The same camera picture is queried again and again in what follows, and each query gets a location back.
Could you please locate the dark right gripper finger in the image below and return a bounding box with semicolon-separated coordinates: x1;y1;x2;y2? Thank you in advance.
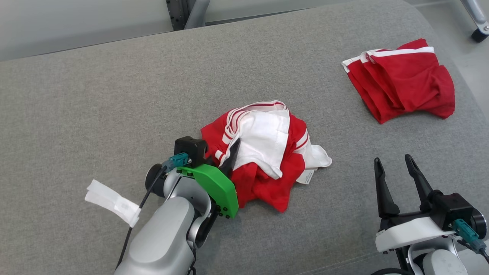
405;154;435;212
374;157;400;219

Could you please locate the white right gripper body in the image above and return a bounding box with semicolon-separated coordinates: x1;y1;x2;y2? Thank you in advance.
375;190;457;254

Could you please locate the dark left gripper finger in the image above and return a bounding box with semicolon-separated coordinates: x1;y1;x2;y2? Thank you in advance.
219;138;241;179

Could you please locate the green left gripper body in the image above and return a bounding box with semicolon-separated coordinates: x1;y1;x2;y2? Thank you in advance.
177;163;240;219

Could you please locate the red basketball jersey white trim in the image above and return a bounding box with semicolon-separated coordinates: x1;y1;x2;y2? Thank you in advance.
201;100;333;213

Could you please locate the red shorts white hem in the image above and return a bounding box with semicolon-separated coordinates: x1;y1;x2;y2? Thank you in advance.
341;38;456;125

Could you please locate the white tape label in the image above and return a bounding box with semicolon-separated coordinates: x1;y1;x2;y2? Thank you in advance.
84;180;141;228

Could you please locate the grey fabric sofa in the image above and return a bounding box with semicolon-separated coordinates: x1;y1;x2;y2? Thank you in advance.
0;0;489;275

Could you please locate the grey leg with black caster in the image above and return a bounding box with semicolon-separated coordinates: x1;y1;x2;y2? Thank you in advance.
460;0;489;42

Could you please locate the thick black looped cable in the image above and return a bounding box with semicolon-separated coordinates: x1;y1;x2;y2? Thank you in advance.
371;267;405;275

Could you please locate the teal-plug left camera cable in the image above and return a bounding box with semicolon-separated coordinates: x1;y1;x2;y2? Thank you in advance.
115;152;190;270

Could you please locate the teal-plug camera cable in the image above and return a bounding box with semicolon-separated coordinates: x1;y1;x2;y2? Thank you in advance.
453;219;489;254
115;152;190;270

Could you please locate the teal-plug right camera cable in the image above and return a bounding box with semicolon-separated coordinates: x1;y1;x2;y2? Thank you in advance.
453;219;489;254

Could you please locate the grey metal post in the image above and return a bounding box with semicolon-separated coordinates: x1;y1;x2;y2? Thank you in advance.
166;0;210;31

